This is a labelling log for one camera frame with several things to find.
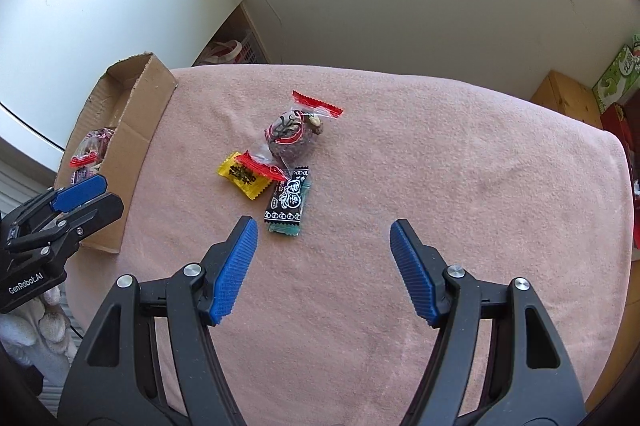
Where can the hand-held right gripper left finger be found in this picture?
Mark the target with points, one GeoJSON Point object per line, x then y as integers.
{"type": "Point", "coordinates": [235, 271]}

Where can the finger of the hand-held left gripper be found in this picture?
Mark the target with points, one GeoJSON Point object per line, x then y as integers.
{"type": "Point", "coordinates": [100, 213]}
{"type": "Point", "coordinates": [80, 195]}

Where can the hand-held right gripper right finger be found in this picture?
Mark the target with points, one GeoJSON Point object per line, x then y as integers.
{"type": "Point", "coordinates": [412, 271]}

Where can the cardboard box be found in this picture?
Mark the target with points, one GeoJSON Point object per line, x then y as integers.
{"type": "Point", "coordinates": [140, 131]}

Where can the person's left hand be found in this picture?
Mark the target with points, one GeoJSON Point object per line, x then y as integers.
{"type": "Point", "coordinates": [30, 331]}

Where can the teal candy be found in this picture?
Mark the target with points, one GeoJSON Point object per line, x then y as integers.
{"type": "Point", "coordinates": [290, 231]}

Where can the black candy packet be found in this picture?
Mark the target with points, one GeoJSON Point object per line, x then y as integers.
{"type": "Point", "coordinates": [287, 198]}

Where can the yellow candy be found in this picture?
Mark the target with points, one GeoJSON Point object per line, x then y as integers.
{"type": "Point", "coordinates": [234, 174]}

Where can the clear date packet with walnut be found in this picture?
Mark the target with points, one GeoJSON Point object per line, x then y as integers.
{"type": "Point", "coordinates": [290, 136]}

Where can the white cabinet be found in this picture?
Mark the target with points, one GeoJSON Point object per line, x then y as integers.
{"type": "Point", "coordinates": [100, 6]}

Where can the white plastic basket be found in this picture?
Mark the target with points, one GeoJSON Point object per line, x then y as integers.
{"type": "Point", "coordinates": [251, 48]}

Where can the wooden cabinet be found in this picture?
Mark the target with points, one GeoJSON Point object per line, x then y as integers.
{"type": "Point", "coordinates": [565, 98]}

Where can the red box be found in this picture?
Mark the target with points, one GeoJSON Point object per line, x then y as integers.
{"type": "Point", "coordinates": [620, 126]}

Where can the green carton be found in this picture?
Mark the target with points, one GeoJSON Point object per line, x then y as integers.
{"type": "Point", "coordinates": [617, 76]}

